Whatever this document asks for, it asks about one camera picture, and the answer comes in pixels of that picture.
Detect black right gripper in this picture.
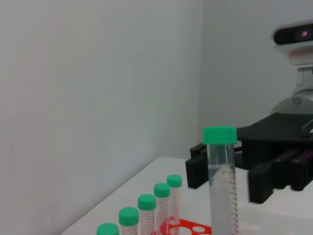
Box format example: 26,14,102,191
234,113,313,204

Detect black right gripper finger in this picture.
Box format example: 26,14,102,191
185,142,209,189

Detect green-capped clear test tube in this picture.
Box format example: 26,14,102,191
96,222,120,235
167,174,183,225
137,194,157,235
202,125,239,235
154,183,172,235
118,207,140,235

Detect orange plastic test tube rack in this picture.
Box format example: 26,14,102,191
156,216,212,235

